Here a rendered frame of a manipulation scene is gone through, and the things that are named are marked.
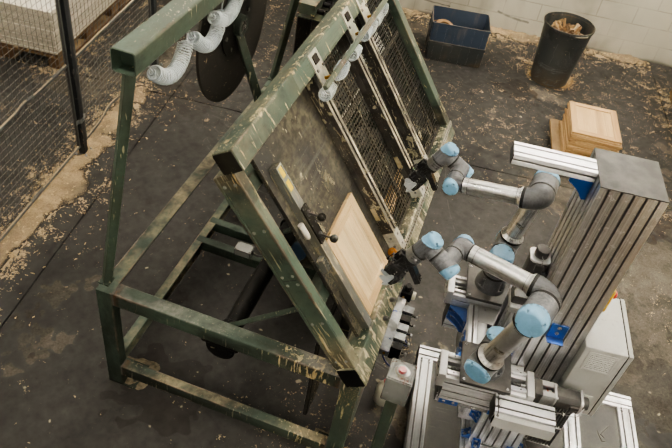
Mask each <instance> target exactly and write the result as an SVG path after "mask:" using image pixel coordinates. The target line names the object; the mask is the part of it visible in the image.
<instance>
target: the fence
mask: <svg viewBox="0 0 672 448"><path fill-rule="evenodd" d="M280 165H281V167H282V169H283V170H284V172H285V174H286V176H285V177H284V179H283V177H282V175H281V174H280V172H279V170H278V168H279V167H280ZM269 172H270V174H271V176H272V177H273V179H274V181H275V182H276V184H277V186H278V187H279V189H280V191H281V192H282V194H283V196H284V197H285V199H286V201H287V203H288V204H289V206H290V208H291V209H292V211H293V213H294V214H295V216H296V218H297V219H298V221H299V223H304V225H305V227H306V229H307V230H308V232H309V234H310V236H311V238H310V239H309V240H310V241H311V243H312V245H313V246H314V248H315V250H316V252H317V253H318V255H319V256H324V255H325V257H326V259H327V260H328V262H329V264H330V266H331V268H330V270H329V273H330V275H331V277H332V279H333V280H334V282H335V284H336V285H337V287H338V289H339V290H340V292H341V294H342V295H343V297H344V299H345V300H346V302H347V304H348V306H349V307H350V309H351V311H352V312H353V314H354V316H355V317H356V319H357V321H358V322H359V324H360V326H361V328H362V329H365V328H370V325H371V322H372V319H371V318H370V316H369V314H368V313H367V311H366V309H365V307H364V306H363V304H362V302H361V300H360V299H359V297H358V295H357V293H356V292H355V290H354V288H353V287H352V285H351V283H350V281H349V280H348V278H347V276H346V274H345V273H344V271H343V269H342V268H341V266H340V264H339V262H338V261H337V259H336V257H335V255H334V254H333V252H332V250H331V249H330V247H329V245H328V243H327V242H326V240H324V242H323V244H320V243H319V241H318V239H317V237H316V236H315V234H314V232H313V231H312V229H311V227H310V225H309V224H308V222H307V220H306V219H305V217H304V215H303V214H302V212H301V208H302V206H303V204H304V202H303V200H302V198H301V197H300V195H299V193H298V191H297V190H296V188H295V186H294V185H293V183H292V181H291V179H290V178H289V176H288V174H287V172H286V171H285V169H284V167H283V165H282V164H281V162H279V163H275V164H273V165H272V166H271V168H270V169H269ZM288 179H289V181H290V182H291V184H292V186H293V190H292V191H290V189H289V187H288V186H287V184H286V181H287V180H288Z"/></svg>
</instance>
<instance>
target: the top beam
mask: <svg viewBox="0 0 672 448"><path fill-rule="evenodd" d="M367 2H368V0H365V3H367ZM346 6H348V9H349V11H350V13H351V15H352V17H353V19H355V18H356V17H357V15H358V14H359V13H360V11H359V9H358V7H357V4H356V2H355V0H338V1H337V2H336V3H335V4H334V6H333V7H332V8H331V9H330V11H329V12H328V13H327V14H326V15H325V17H324V18H323V19H322V20H321V22H320V23H319V24H318V25H317V26H316V28H315V29H314V30H313V31H312V33H311V34H310V35H309V36H308V37H307V39H306V40H305V41H304V42H303V44H302V45H301V46H300V47H299V48H298V50H297V51H296V52H295V53H294V55H293V56H292V57H291V58H290V60H289V61H288V62H287V63H286V64H285V66H284V67H283V68H282V69H281V71H280V72H279V73H278V74H277V75H276V77H275V78H274V79H273V80H272V82H271V83H270V84H269V85H268V86H267V88H266V89H265V90H264V91H263V93H262V94H261V95H260V96H259V97H258V99H257V100H256V101H255V102H254V104H253V105H252V106H251V107H250V109H249V110H248V111H247V112H246V113H245V115H244V116H243V117H242V118H241V120H240V121H239V122H238V123H237V124H236V126H235V127H234V128H233V129H232V131H231V132H230V133H229V134H228V135H227V137H226V138H225V139H224V140H223V142H222V143H221V144H220V145H219V146H218V148H217V149H216V150H215V151H214V153H213V154H212V157H213V159H214V160H215V162H216V164H217V165H218V167H219V168H220V170H221V172H222V173H223V175H229V174H233V173H237V172H241V171H244V170H245V169H246V168H247V166H248V165H249V163H250V162H251V161H252V159H253V158H254V157H255V155H256V154H257V152H258V151H259V150H260V148H261V147H262V146H263V144H264V143H265V141H266V140H267V139H268V137H269V136H270V135H271V133H272V132H273V131H274V129H275V128H276V126H277V125H278V124H279V122H280V121H281V120H282V118H283V117H284V115H285V114H286V113H287V111H288V110H289V109H290V107H291V106H292V104H293V103H294V102H295V100H296V99H297V98H298V96H299V95H300V93H301V92H302V91H303V89H304V88H305V87H306V85H307V84H308V82H309V81H310V80H311V78H312V77H313V76H314V74H315V71H314V69H313V68H312V66H311V64H310V62H309V60H308V58H307V56H308V55H309V53H310V52H311V51H312V50H313V48H314V47H316V49H317V51H318V53H319V55H320V56H321V58H322V61H323V62H324V61H325V59H326V58H327V56H328V55H329V54H330V52H331V51H332V50H333V48H334V47H335V45H336V44H337V43H338V41H339V40H340V39H341V37H342V36H343V34H344V33H345V32H346V30H347V27H346V25H345V23H344V21H343V19H342V16H341V12H342V11H343V10H344V8H345V7H346Z"/></svg>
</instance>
